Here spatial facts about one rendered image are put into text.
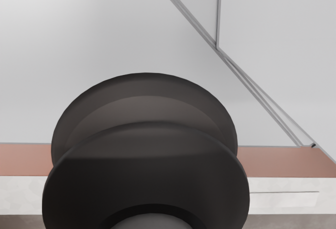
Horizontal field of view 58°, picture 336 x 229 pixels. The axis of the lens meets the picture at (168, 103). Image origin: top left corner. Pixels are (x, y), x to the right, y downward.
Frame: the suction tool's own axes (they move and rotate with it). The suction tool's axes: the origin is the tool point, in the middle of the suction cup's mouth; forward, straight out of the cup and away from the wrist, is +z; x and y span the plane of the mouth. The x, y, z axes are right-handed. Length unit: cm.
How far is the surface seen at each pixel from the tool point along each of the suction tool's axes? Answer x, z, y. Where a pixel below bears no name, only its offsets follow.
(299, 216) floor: 109, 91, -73
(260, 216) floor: 109, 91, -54
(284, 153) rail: 7.5, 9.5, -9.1
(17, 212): 28.2, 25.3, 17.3
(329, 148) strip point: 5.2, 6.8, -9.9
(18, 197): 25.4, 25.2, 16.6
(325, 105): 2.5, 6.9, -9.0
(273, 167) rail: 8.7, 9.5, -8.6
